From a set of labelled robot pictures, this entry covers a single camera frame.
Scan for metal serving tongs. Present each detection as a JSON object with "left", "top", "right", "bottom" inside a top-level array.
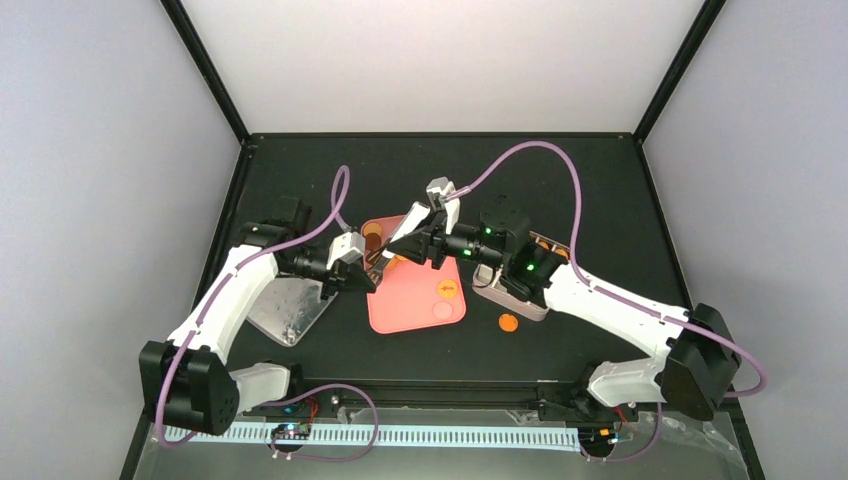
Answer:
[{"left": 366, "top": 202, "right": 431, "bottom": 279}]

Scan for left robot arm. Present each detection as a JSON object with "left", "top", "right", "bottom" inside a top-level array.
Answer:
[{"left": 139, "top": 199, "right": 376, "bottom": 436}]

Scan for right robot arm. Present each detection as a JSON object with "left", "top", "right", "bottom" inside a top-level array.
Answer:
[{"left": 386, "top": 211, "right": 741, "bottom": 421}]

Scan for red marked dotted cracker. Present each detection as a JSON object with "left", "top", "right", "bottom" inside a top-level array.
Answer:
[{"left": 437, "top": 279, "right": 461, "bottom": 299}]

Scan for pink cookie tray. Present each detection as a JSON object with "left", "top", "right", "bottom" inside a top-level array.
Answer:
[{"left": 366, "top": 256, "right": 467, "bottom": 335}]

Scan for white divided cookie tin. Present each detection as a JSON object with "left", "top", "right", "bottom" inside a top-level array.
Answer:
[{"left": 471, "top": 231, "right": 571, "bottom": 322}]

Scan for clear plastic tin lid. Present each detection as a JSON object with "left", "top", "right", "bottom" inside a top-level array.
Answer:
[{"left": 247, "top": 278, "right": 336, "bottom": 348}]

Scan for pink round cookie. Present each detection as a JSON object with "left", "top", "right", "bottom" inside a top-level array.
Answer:
[{"left": 432, "top": 302, "right": 453, "bottom": 321}]

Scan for left base circuit board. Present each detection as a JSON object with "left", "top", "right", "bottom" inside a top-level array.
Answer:
[{"left": 270, "top": 423, "right": 312, "bottom": 442}]

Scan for base circuit board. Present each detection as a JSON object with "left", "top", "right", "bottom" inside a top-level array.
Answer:
[
  {"left": 578, "top": 428, "right": 629, "bottom": 445},
  {"left": 270, "top": 423, "right": 312, "bottom": 442}
]

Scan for right base circuit board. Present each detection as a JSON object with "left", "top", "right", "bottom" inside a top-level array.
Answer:
[{"left": 578, "top": 428, "right": 629, "bottom": 445}]

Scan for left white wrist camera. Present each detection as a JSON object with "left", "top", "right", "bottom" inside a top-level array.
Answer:
[{"left": 326, "top": 231, "right": 366, "bottom": 269}]

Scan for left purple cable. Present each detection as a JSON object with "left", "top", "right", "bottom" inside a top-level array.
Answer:
[{"left": 155, "top": 164, "right": 380, "bottom": 465}]

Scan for purple cable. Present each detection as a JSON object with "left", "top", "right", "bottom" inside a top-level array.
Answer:
[
  {"left": 443, "top": 140, "right": 768, "bottom": 464},
  {"left": 155, "top": 164, "right": 380, "bottom": 465}
]

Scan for white slotted cable duct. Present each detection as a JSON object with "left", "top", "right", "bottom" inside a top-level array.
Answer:
[{"left": 192, "top": 421, "right": 580, "bottom": 453}]

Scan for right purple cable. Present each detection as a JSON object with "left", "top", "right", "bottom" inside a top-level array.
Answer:
[{"left": 443, "top": 140, "right": 768, "bottom": 464}]

